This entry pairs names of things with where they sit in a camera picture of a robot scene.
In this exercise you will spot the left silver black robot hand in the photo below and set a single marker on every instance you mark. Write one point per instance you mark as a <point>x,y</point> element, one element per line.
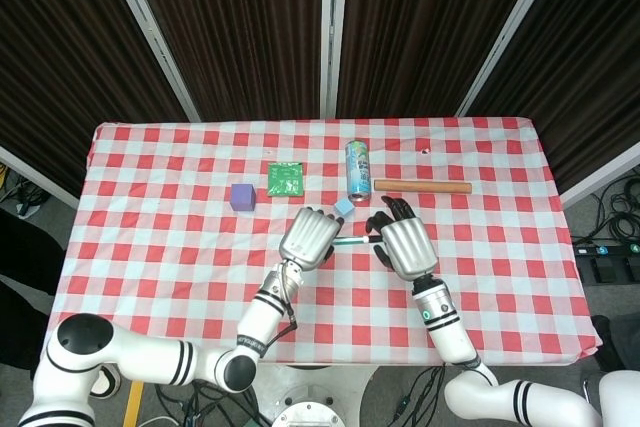
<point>307,237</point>

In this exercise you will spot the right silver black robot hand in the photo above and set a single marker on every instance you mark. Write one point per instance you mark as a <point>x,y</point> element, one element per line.
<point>407,247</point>

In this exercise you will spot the black marker cap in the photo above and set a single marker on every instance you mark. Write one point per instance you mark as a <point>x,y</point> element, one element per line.
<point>374,238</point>

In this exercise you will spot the green white marker pen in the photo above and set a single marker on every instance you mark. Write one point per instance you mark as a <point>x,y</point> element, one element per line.
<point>350,240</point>

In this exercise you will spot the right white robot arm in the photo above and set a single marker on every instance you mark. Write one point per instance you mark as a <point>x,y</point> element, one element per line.
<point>450,332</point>

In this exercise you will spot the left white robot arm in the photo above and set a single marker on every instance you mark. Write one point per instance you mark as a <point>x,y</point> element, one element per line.
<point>150,362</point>

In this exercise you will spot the small light blue cube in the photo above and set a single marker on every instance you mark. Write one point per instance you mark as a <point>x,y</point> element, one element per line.
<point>344,207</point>

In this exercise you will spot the green snack packet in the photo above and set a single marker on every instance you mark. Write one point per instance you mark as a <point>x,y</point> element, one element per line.
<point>285,179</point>

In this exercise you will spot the brown wooden stick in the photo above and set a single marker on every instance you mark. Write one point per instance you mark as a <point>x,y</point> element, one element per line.
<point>422,187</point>

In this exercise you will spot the purple foam cube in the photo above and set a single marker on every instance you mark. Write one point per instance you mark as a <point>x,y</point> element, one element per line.
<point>242,197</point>

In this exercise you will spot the light blue drink can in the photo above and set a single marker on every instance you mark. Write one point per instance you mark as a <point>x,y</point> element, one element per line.
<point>358,169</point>

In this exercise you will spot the red white checkered tablecloth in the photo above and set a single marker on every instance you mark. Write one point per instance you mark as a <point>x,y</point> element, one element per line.
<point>200,257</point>

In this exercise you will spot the brown ribbed partition panel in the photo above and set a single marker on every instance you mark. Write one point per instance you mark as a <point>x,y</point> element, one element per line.
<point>60,62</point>
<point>240,32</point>
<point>425,32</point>
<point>580,77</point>

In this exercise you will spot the black chair metal leg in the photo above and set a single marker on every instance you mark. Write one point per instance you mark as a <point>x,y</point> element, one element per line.
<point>617,342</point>

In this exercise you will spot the yellow floor tape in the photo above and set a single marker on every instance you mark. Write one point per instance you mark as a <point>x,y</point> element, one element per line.
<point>134,404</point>

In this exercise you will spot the white black sneaker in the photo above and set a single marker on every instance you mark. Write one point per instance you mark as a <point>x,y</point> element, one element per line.
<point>106,381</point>

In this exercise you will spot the person in black trousers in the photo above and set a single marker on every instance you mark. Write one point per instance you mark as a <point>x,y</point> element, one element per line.
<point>25,267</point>

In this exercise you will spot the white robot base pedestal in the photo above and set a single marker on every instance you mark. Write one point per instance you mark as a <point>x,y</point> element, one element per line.
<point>320,392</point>

